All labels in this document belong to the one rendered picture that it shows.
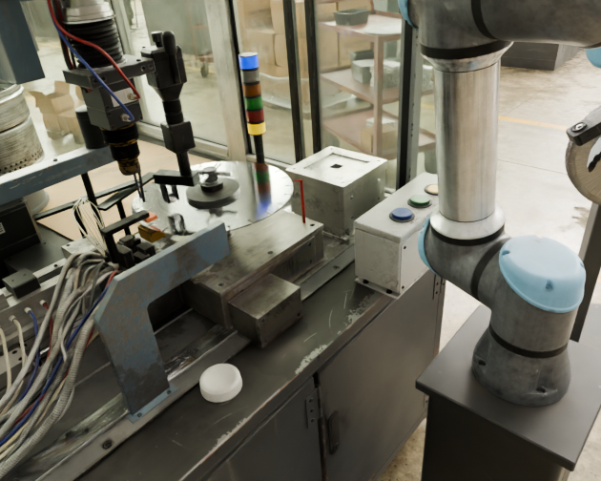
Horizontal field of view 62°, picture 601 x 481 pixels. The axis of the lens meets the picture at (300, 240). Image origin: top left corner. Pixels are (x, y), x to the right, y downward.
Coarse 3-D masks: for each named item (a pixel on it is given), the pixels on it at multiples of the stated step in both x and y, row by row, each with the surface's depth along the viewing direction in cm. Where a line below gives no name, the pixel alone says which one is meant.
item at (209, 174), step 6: (204, 168) 101; (210, 168) 101; (216, 168) 101; (204, 174) 100; (210, 174) 100; (216, 174) 100; (222, 174) 100; (228, 174) 99; (204, 180) 98; (210, 180) 100; (216, 180) 101
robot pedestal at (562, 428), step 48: (480, 336) 91; (432, 384) 83; (480, 384) 82; (576, 384) 81; (432, 432) 89; (480, 432) 81; (528, 432) 74; (576, 432) 73; (432, 480) 95; (480, 480) 86; (528, 480) 78
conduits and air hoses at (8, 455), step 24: (96, 264) 91; (72, 288) 85; (48, 312) 87; (72, 312) 83; (72, 336) 80; (24, 360) 85; (48, 360) 77; (72, 360) 77; (48, 384) 78; (72, 384) 74; (0, 408) 79; (24, 408) 74; (48, 408) 76; (0, 432) 73; (24, 432) 73; (0, 456) 72
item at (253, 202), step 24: (192, 168) 115; (240, 168) 113; (264, 168) 112; (144, 192) 106; (168, 192) 105; (240, 192) 103; (264, 192) 102; (288, 192) 101; (168, 216) 96; (192, 216) 95; (216, 216) 95; (240, 216) 94; (264, 216) 93
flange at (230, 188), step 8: (216, 184) 101; (224, 184) 104; (232, 184) 104; (192, 192) 102; (200, 192) 101; (208, 192) 101; (216, 192) 101; (224, 192) 101; (232, 192) 101; (192, 200) 100; (200, 200) 99; (208, 200) 98; (216, 200) 98; (224, 200) 99
